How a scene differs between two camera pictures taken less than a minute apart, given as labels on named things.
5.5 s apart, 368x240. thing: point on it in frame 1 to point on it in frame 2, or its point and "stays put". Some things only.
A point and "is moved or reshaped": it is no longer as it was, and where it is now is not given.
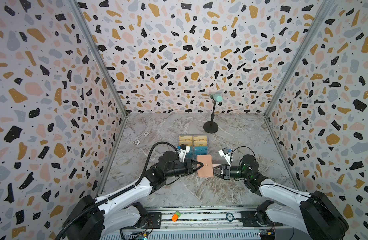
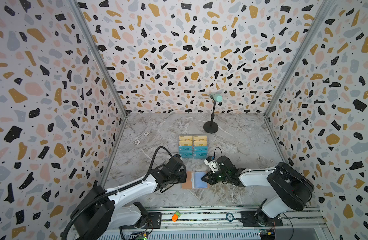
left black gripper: x=189 y=164 to x=184 y=171
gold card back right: x=200 y=137 stays put
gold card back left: x=185 y=138 stays put
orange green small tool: x=175 y=216 stays put
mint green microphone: x=217 y=97 stays put
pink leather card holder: x=206 y=171 is moved or reshaped
